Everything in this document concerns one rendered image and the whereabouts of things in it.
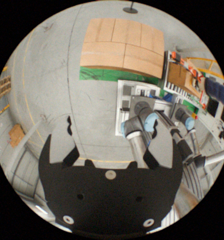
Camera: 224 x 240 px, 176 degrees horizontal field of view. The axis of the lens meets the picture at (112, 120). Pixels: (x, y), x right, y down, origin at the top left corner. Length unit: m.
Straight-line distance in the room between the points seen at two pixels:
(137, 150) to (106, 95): 1.41
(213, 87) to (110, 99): 1.85
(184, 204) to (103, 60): 1.29
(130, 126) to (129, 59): 0.90
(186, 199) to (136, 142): 0.40
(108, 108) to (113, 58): 1.12
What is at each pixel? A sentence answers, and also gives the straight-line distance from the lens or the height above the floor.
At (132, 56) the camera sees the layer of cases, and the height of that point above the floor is 0.54.
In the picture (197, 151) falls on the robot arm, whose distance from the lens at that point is 0.88.
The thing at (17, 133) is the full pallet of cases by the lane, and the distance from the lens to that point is 6.60.
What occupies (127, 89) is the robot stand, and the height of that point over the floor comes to 0.21.
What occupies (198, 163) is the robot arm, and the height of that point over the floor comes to 1.60.
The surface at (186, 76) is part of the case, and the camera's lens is 1.11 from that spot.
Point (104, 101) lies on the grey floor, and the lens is 1.72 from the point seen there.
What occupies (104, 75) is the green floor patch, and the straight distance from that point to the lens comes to 1.64.
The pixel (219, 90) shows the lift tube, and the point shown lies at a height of 1.40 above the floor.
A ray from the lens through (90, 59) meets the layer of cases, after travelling 1.16.
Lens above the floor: 1.62
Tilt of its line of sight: 58 degrees down
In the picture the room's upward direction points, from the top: 177 degrees counter-clockwise
